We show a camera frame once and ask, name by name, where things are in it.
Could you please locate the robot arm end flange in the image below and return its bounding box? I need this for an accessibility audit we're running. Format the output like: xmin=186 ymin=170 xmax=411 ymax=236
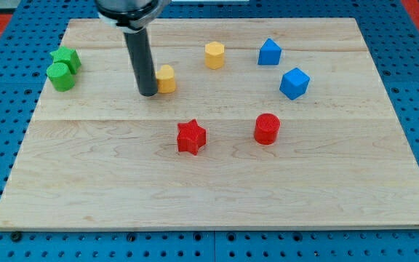
xmin=94 ymin=0 xmax=171 ymax=31

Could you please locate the yellow heart block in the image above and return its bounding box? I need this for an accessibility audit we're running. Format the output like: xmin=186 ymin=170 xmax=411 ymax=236
xmin=156 ymin=64 xmax=177 ymax=94

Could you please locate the green cylinder block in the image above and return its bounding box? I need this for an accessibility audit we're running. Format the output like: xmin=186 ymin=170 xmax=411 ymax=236
xmin=47 ymin=63 xmax=75 ymax=92

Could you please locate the red cylinder block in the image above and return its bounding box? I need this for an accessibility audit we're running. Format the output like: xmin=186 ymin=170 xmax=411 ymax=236
xmin=254 ymin=114 xmax=281 ymax=145

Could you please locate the yellow hexagon block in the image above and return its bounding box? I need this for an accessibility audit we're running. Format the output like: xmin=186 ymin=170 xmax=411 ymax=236
xmin=204 ymin=41 xmax=225 ymax=70

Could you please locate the green star block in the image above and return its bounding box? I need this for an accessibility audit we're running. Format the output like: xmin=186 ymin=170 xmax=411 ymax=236
xmin=49 ymin=46 xmax=81 ymax=74

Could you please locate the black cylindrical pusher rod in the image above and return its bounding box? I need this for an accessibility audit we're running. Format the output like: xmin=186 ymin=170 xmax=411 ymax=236
xmin=124 ymin=28 xmax=158 ymax=97

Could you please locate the red star block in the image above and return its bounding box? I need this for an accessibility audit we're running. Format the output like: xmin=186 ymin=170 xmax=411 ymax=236
xmin=177 ymin=119 xmax=207 ymax=155

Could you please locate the wooden board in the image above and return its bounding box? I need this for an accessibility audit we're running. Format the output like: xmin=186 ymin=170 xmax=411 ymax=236
xmin=0 ymin=18 xmax=419 ymax=232

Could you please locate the blue triangular prism block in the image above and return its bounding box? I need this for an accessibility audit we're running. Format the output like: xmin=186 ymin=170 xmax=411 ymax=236
xmin=258 ymin=38 xmax=282 ymax=66

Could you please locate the blue cube block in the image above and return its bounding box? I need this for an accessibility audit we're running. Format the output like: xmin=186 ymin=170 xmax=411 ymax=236
xmin=279 ymin=68 xmax=310 ymax=100

